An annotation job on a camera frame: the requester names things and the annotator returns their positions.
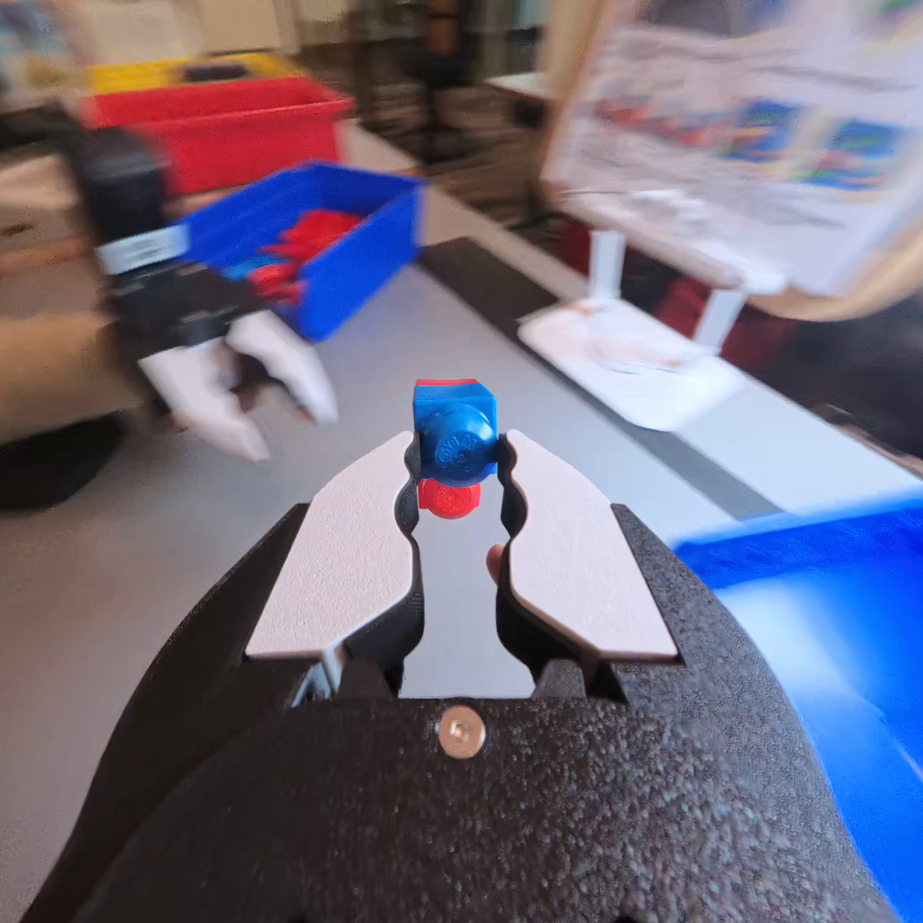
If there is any instruction sheet on white stand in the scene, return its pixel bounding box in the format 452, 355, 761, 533
537, 0, 923, 324

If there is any person's left forearm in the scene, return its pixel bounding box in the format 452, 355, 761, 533
0, 316, 150, 444

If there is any blue mega block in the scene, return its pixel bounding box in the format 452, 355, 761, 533
412, 382, 500, 489

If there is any pile of mega blocks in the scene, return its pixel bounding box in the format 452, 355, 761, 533
224, 208, 366, 305

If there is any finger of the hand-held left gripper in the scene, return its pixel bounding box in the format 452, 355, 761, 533
225, 309, 341, 426
137, 340, 273, 464

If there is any blue plastic bin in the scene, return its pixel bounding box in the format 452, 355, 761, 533
673, 496, 923, 923
182, 161, 428, 345

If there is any red plastic bin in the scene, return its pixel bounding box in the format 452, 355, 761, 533
81, 75, 356, 197

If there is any black armrest pad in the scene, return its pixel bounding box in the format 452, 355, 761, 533
0, 413, 128, 514

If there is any yellow plastic bin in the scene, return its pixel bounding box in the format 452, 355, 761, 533
90, 54, 307, 96

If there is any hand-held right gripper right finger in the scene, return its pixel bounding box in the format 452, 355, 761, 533
496, 429, 680, 673

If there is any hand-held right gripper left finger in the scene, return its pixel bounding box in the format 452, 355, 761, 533
244, 430, 426, 693

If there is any printed instruction sheet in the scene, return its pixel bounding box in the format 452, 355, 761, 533
544, 0, 923, 298

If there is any red mega block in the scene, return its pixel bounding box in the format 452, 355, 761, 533
414, 377, 483, 522

